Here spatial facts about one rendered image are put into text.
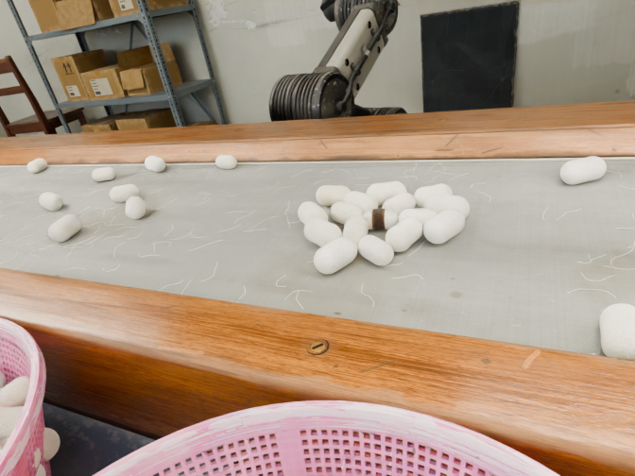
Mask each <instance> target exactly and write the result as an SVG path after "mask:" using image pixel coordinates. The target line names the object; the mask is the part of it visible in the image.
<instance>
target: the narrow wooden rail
mask: <svg viewBox="0 0 635 476"><path fill-rule="evenodd" d="M0 318H3V319H6V320H8V321H11V322H13V323H15V324H17V325H19V326H21V327H22V328H24V329H25V330H26V331H27V332H29V333H30V335H31V336H32V337H33V338H34V340H35V341H36V343H37V344H38V346H39V348H40V350H41V351H42V353H43V358H44V361H45V367H46V384H45V392H44V396H43V402H44V403H47V404H50V405H53V406H56V407H59V408H61V409H64V410H67V411H70V412H73V413H76V414H79V415H82V416H85V417H89V418H92V419H95V420H98V421H101V422H104V423H107V424H110V425H112V426H114V427H117V428H120V429H123V430H126V431H129V432H132V433H135V434H139V435H142V436H145V437H148V438H151V439H154V440H158V439H160V438H163V437H165V436H167V435H170V434H172V433H175V432H177V431H179V430H182V429H184V428H187V427H190V426H192V425H195V424H198V423H200V422H202V421H205V420H208V419H211V418H215V417H220V416H224V415H226V414H229V413H234V412H238V411H242V410H246V409H249V408H254V407H260V406H266V405H270V404H277V403H286V402H293V401H308V400H343V401H356V402H365V403H373V404H380V405H386V406H391V407H396V408H401V409H405V410H409V411H413V412H417V413H421V414H425V415H428V416H431V417H436V418H439V419H442V420H445V421H449V422H452V423H454V424H457V425H459V426H462V427H464V428H467V429H469V430H472V431H474V432H477V433H479V434H482V435H484V436H487V437H489V438H491V439H493V440H495V441H497V442H500V443H502V444H504V445H506V446H508V447H510V448H512V449H514V450H515V451H518V452H520V453H522V454H523V455H525V456H527V457H529V458H531V459H533V460H535V461H537V462H539V463H540V464H542V465H544V466H545V467H547V468H549V469H551V470H553V471H554V472H555V473H556V474H558V475H560V476H635V361H629V360H623V359H617V358H610V357H604V356H597V355H590V354H585V353H578V352H571V351H565V350H558V349H552V348H540V347H533V346H527V345H521V344H514V343H508V342H501V341H494V340H489V339H482V338H475V337H469V336H462V335H456V334H449V333H443V332H436V331H425V330H418V329H411V328H405V327H398V326H392V325H386V324H379V323H372V322H366V321H360V320H353V319H347V318H340V317H333V316H327V315H321V314H308V313H302V312H296V311H289V310H283V309H276V308H269V307H264V306H257V305H250V304H244V303H237V302H231V301H225V300H218V299H211V298H205V297H193V296H186V295H180V294H173V293H167V292H161V291H154V290H147V289H141V288H135V287H128V286H122V285H115V284H108V283H103V282H96V281H89V280H77V279H71V278H65V277H58V276H51V275H45V274H39V273H32V272H25V271H19V270H12V269H6V268H0Z"/></svg>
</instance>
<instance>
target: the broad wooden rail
mask: <svg viewBox="0 0 635 476"><path fill-rule="evenodd" d="M220 155H231V156H234V157H235V158H236V161H237V162H351V161H420V160H488V159H557V158H587V157H591V156H595V157H599V158H625V157H635V100H629V101H613V102H597V103H581V104H565V105H549V106H533V107H517V108H501V109H484V110H453V111H437V112H421V113H405V114H389V115H372V116H356V117H340V118H327V119H308V120H291V121H275V122H259V123H243V124H227V125H210V126H194V127H163V128H147V129H131V130H115V131H98V132H81V133H65V134H49V135H33V136H17V137H1V138H0V166H10V165H28V164H29V163H30V162H32V161H34V160H36V159H44V160H45V161H46V162H47V165H78V164H145V160H146V158H147V157H149V156H155V157H158V158H162V159H163V160H164V161H165V163H215V159H216V158H217V157H218V156H220Z"/></svg>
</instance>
